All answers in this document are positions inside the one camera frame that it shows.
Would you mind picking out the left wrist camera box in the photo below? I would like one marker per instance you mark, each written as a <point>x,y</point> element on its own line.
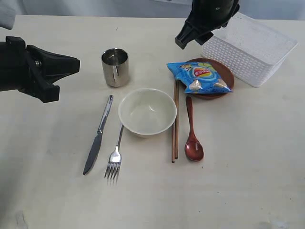
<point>7,16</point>

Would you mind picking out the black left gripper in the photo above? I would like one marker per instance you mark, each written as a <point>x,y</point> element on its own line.
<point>32,70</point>

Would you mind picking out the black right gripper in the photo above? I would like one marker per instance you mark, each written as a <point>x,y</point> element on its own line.
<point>205,17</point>

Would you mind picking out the brown wooden plate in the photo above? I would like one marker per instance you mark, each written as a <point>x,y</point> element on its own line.
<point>223,71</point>

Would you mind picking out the wooden chopstick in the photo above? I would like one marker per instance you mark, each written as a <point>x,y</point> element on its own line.
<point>173,127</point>
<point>176,138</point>

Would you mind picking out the white perforated plastic basket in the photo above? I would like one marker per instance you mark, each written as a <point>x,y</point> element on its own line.
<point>251,50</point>

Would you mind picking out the grey ceramic bowl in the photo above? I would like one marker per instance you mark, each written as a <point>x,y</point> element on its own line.
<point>147,112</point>

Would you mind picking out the metal cutlery handle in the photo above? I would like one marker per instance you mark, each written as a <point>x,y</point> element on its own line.
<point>95,148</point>
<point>115,159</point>

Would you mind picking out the blue snack packet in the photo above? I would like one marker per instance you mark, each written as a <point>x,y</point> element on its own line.
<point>198,77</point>

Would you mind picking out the stainless steel cup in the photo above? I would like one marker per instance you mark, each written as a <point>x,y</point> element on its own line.
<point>115,64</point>

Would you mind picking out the dark red wooden spoon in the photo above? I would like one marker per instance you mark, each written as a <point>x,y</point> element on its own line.
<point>193,148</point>

